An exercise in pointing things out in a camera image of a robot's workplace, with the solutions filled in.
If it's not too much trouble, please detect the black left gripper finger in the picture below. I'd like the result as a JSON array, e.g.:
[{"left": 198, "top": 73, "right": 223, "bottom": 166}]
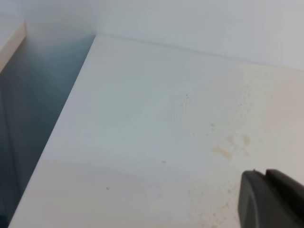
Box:
[{"left": 238, "top": 169, "right": 304, "bottom": 228}]

